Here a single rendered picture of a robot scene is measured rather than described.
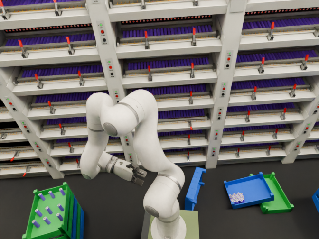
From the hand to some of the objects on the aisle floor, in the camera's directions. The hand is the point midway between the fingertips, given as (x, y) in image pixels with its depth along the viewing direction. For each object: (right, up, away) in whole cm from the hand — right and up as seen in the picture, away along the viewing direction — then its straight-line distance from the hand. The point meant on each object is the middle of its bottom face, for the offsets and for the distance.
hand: (142, 178), depth 100 cm
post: (+55, -9, +90) cm, 106 cm away
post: (-15, -14, +90) cm, 93 cm away
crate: (-57, -54, +44) cm, 90 cm away
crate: (+78, -28, +56) cm, 100 cm away
